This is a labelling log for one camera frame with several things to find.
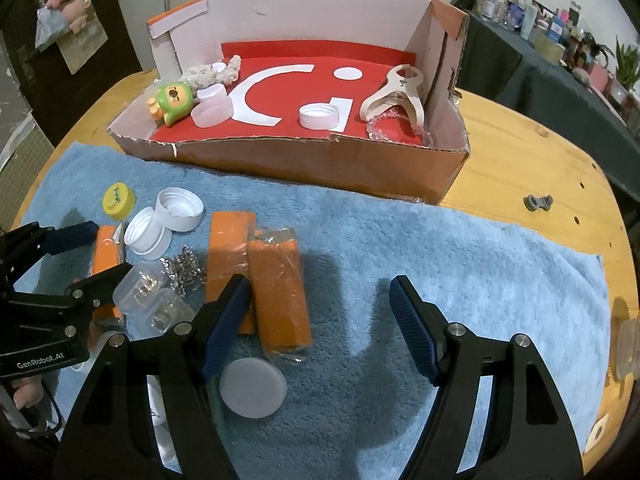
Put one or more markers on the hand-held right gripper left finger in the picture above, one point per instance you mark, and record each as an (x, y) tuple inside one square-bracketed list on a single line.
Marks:
[(227, 330)]

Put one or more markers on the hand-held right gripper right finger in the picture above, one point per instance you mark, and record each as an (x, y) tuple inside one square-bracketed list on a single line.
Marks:
[(415, 330)]

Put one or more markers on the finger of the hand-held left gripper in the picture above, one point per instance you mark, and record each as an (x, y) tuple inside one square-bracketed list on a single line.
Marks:
[(75, 237), (100, 285)]

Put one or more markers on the orange packet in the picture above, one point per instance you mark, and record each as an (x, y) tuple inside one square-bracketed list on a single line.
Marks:
[(277, 300), (107, 252), (225, 250)]

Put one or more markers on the yellow bottle cap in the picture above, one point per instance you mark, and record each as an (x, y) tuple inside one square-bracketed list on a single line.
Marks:
[(119, 201)]

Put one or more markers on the white round lid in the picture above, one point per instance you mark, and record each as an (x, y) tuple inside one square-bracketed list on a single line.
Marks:
[(252, 387)]

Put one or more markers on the white threaded jar cap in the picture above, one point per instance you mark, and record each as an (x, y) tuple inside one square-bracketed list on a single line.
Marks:
[(147, 234), (180, 208)]

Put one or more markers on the cardboard box with red floor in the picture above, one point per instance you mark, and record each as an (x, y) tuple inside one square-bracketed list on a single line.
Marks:
[(300, 160)]

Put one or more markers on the clear plastic container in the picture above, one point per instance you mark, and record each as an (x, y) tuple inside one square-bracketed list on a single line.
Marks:
[(145, 295)]

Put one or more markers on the person's left hand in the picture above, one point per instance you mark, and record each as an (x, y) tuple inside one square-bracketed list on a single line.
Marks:
[(25, 392)]

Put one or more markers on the blue fluffy towel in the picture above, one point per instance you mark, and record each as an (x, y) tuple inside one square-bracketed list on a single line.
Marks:
[(400, 240)]

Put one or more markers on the green toy figure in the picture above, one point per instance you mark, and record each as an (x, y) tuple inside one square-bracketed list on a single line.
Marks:
[(172, 102)]

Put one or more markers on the small grey plastic part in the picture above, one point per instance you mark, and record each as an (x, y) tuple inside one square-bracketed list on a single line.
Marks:
[(537, 203)]

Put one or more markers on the brown paper bag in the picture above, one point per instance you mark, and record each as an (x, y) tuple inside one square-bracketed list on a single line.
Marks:
[(82, 45)]

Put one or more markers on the dark door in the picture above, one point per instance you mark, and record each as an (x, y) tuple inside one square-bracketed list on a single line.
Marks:
[(115, 35)]

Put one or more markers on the white knitted scrunchie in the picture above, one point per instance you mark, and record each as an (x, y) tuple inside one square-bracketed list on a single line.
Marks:
[(205, 76)]

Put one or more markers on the white paper tag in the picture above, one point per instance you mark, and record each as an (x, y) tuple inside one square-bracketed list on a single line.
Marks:
[(597, 432)]

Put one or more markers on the clear plastic bag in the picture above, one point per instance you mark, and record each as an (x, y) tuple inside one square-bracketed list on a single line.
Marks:
[(47, 27)]

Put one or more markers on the small white cap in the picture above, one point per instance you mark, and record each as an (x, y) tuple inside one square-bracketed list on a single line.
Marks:
[(217, 66)]

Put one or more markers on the white ribbed cap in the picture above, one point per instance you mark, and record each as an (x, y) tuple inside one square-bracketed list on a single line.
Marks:
[(317, 116)]

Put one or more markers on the large beige clip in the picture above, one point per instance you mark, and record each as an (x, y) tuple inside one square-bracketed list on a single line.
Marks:
[(397, 95)]

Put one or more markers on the pink plush toy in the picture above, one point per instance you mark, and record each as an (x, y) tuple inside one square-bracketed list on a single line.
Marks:
[(67, 0)]

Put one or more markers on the side table with dark cloth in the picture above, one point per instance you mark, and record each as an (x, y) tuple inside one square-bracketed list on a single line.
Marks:
[(550, 95)]

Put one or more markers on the row of cosmetic bottles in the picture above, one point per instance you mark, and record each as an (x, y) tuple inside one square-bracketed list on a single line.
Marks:
[(530, 15)]

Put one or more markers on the potted green plant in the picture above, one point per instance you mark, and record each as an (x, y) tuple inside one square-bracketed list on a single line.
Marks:
[(627, 62)]

